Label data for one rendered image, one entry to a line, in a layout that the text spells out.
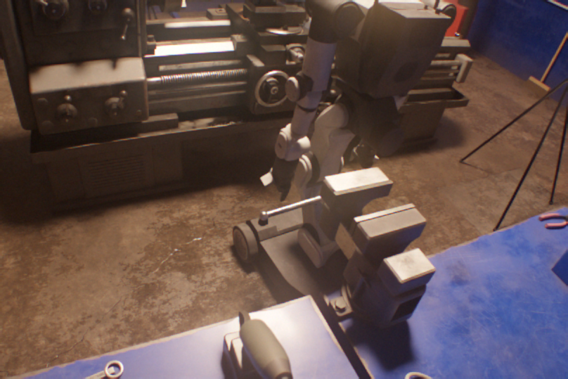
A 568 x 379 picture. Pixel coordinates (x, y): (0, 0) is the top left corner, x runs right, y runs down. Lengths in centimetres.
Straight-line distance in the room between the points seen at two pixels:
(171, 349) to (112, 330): 106
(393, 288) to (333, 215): 25
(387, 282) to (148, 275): 143
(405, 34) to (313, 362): 88
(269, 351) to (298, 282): 124
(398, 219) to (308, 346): 33
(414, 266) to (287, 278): 108
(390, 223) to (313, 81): 59
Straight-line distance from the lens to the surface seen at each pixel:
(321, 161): 167
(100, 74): 200
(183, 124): 233
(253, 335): 69
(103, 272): 212
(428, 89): 321
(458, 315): 109
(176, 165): 241
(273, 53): 212
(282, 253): 196
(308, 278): 189
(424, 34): 128
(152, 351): 88
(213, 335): 90
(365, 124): 141
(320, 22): 123
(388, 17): 125
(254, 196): 248
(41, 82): 201
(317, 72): 128
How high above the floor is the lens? 164
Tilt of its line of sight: 41 degrees down
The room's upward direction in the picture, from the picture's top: 9 degrees clockwise
